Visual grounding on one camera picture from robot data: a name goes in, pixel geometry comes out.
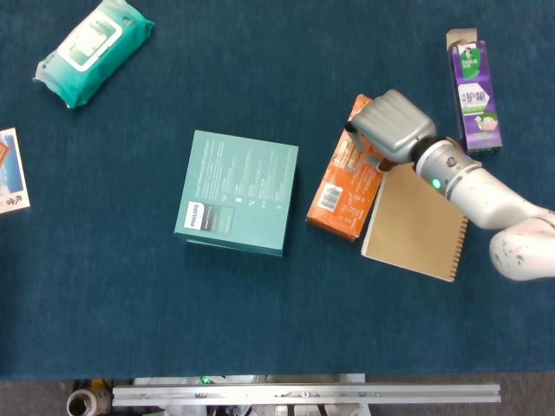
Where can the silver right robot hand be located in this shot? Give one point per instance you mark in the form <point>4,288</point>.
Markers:
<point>390,125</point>

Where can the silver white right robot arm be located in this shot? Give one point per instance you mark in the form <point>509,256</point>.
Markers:
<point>485,195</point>

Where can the orange snack box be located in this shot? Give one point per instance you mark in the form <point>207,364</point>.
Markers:
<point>342,199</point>

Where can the purple toothpaste box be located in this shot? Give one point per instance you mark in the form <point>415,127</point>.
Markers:
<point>474,95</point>

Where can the green Philips box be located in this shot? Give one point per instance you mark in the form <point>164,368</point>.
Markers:
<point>238,190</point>

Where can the brown spiral notebook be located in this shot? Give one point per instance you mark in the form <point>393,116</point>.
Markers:
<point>416,225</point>

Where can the dark blue felt table cover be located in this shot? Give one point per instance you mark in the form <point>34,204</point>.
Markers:
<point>217,312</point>

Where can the green wet wipes pack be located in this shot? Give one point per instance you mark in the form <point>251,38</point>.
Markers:
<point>91,52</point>

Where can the blue and white card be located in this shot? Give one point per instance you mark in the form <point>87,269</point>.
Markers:
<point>11,173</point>

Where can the aluminium profile rail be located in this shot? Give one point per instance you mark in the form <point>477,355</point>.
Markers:
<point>303,394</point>

